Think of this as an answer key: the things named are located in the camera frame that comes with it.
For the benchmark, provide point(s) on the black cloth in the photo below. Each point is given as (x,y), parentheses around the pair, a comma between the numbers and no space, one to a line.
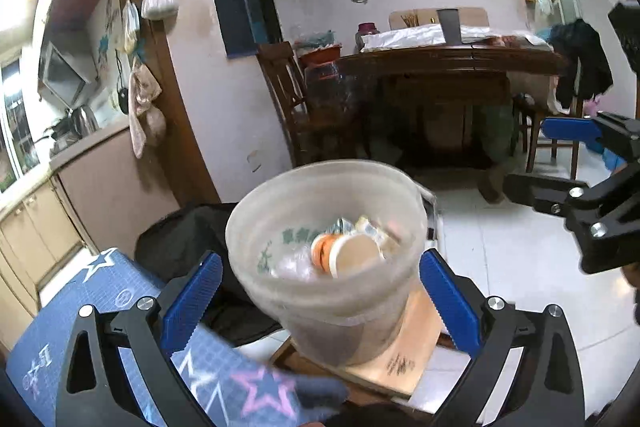
(190,227)

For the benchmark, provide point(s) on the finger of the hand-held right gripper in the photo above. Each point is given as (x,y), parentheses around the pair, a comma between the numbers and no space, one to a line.
(540,194)
(570,128)

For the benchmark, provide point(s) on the clear plastic wrapper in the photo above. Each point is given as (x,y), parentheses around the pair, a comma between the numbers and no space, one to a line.
(295,264)

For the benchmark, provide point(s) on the red plastic basin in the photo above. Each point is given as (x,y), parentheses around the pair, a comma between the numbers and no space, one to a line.
(320,57)

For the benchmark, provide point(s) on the large orange paper cup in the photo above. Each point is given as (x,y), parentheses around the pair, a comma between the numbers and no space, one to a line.
(355,254)

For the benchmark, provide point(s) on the blue star-print tablecloth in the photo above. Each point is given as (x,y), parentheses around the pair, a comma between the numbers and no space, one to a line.
(45,337)

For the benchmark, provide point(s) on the dark wooden chair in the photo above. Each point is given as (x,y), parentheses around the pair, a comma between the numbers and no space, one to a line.
(280,77)

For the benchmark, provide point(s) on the silver foil wrapper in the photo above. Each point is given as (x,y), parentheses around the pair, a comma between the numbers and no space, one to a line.
(340,227)

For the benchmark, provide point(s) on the hanging pink cloth bag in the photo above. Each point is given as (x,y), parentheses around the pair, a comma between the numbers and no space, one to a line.
(142,107)

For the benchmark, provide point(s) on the grey cylindrical container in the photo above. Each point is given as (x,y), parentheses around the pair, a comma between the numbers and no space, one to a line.
(448,27)

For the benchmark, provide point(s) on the steel kettle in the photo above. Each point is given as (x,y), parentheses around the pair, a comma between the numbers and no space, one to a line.
(85,122)

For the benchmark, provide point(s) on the clear plastic container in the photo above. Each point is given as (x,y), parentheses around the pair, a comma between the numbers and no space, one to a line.
(325,84)

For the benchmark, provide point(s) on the small hanging black pan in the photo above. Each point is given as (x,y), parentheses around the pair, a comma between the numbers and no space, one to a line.
(123,102)

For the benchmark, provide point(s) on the kitchen window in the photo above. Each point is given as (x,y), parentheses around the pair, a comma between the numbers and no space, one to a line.
(17,132)

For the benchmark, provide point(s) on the maroon lidded jar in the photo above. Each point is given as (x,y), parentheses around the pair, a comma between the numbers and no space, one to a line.
(366,36)

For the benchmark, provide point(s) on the brown wooden chair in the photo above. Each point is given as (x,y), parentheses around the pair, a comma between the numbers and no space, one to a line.
(540,127)

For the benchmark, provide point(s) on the white plastic bucket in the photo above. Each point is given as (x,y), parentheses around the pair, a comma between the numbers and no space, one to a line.
(300,307)

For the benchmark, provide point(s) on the hanging yellow white bag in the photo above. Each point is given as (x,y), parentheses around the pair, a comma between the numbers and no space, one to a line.
(131,27)

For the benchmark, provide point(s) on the beige kitchen base cabinets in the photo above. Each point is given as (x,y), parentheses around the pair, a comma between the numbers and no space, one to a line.
(100,187)

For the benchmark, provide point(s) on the dark jacket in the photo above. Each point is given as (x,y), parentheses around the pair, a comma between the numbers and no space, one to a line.
(582,62)

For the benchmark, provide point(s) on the light wooden board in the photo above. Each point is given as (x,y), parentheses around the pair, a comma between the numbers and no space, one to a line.
(415,18)

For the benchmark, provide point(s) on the dark wooden dining table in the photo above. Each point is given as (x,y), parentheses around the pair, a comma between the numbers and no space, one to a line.
(425,57)

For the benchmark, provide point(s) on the steel range hood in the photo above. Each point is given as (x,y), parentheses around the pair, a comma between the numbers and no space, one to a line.
(62,74)

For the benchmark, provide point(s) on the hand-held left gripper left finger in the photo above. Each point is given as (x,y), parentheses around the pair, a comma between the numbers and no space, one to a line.
(192,302)

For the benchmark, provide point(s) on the white table cover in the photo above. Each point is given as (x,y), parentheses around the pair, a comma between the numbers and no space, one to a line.
(415,38)

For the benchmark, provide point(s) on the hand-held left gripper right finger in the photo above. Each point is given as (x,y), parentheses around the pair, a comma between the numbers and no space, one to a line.
(450,302)

